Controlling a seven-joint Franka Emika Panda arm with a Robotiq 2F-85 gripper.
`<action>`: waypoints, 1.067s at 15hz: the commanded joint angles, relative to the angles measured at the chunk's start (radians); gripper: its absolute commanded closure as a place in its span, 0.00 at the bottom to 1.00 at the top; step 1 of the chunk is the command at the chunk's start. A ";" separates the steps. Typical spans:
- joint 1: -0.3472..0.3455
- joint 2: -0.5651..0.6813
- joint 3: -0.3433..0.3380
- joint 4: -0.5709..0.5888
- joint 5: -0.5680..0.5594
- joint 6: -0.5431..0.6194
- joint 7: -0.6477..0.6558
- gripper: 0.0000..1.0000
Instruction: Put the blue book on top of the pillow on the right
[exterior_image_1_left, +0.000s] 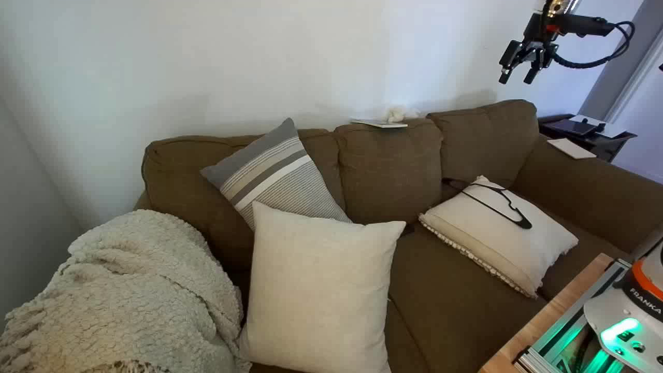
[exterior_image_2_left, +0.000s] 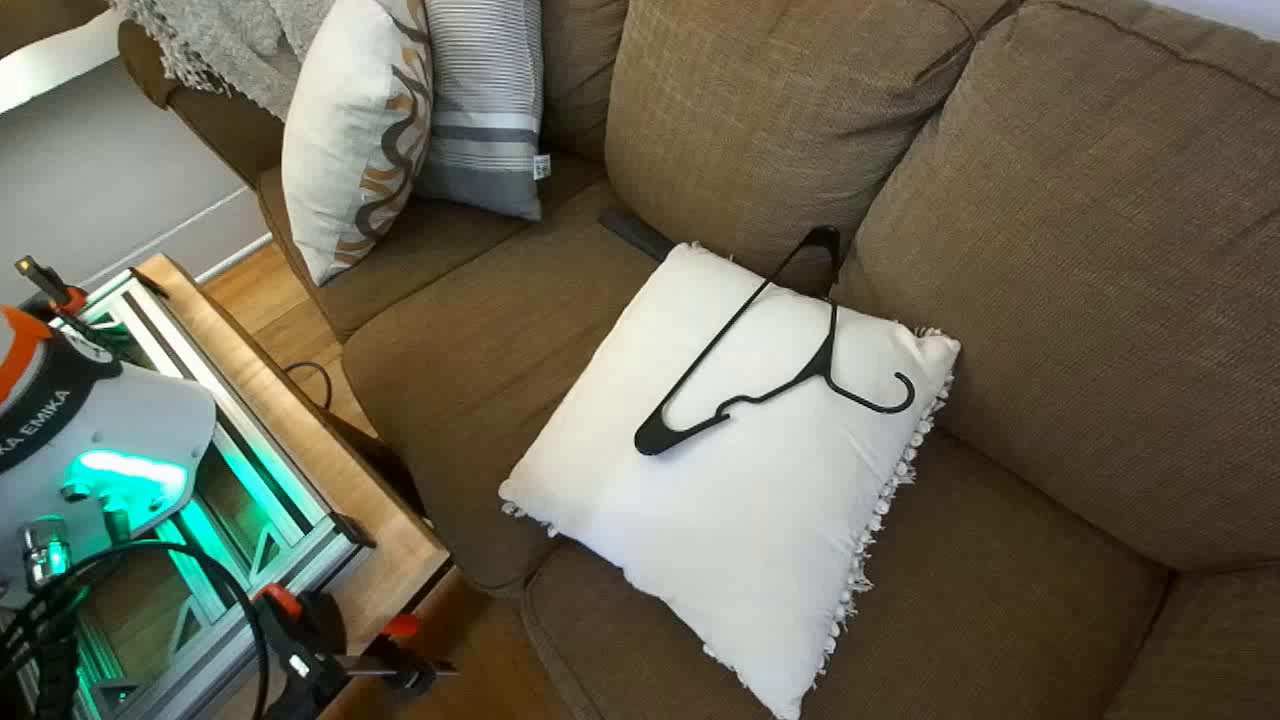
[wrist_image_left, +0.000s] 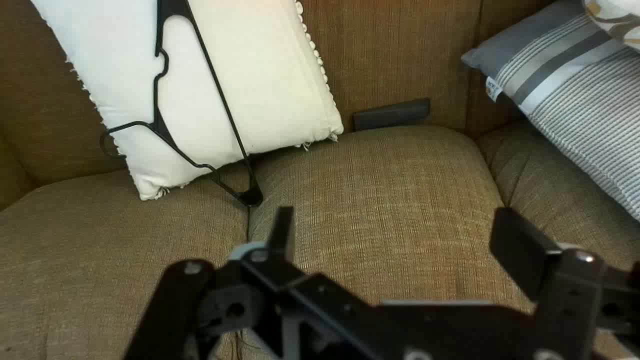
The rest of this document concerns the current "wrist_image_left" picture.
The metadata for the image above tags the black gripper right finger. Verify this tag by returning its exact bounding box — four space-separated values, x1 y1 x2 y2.
487 206 607 315

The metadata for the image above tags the black plastic clothes hanger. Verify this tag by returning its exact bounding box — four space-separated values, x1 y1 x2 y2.
106 0 266 207

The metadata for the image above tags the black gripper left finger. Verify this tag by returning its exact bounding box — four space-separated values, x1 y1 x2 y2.
230 203 316 282

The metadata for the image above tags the white square pillow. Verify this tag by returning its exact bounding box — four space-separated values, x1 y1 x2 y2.
27 0 345 201

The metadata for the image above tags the cream pillow with swirl pattern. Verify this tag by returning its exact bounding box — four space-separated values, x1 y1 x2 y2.
580 0 640 52

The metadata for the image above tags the brown fabric sofa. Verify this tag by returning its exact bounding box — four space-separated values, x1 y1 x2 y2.
0 0 640 360

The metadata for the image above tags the grey striped pillow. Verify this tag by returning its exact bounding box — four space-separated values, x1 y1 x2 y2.
459 0 640 224

